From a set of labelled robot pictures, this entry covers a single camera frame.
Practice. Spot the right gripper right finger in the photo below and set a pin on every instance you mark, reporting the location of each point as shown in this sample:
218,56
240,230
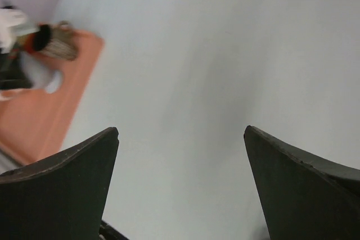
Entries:
303,196

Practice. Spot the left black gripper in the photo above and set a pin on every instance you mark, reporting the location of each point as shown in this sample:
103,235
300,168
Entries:
12,76

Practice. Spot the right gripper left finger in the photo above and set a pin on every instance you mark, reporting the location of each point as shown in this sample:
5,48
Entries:
62,196

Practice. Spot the dark brown mug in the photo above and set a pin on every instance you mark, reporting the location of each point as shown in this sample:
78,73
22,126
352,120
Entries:
56,41

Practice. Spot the orange mug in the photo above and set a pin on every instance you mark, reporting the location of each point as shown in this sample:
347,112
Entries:
28,44

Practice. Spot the salmon plastic tray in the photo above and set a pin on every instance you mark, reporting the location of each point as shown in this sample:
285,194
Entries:
34,124

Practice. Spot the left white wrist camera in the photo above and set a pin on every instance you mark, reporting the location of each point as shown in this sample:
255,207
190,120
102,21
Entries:
14,23

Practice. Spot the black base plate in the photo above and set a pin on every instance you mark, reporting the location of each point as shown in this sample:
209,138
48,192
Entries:
107,232

